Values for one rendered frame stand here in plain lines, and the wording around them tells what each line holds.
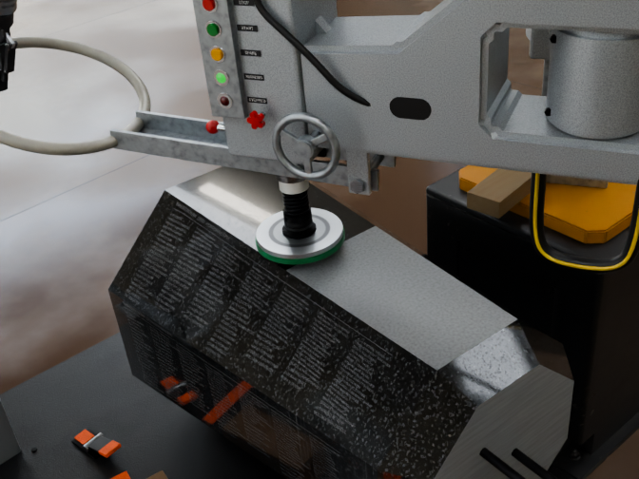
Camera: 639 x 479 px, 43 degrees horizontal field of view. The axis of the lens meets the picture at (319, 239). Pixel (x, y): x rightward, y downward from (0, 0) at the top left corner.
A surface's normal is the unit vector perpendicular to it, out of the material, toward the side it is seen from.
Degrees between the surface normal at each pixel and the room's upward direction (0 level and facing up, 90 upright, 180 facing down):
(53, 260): 0
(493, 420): 90
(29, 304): 0
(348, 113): 90
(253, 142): 90
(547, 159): 90
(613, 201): 0
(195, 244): 45
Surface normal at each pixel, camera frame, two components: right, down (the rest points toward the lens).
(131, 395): -0.08, -0.83
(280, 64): -0.40, 0.53
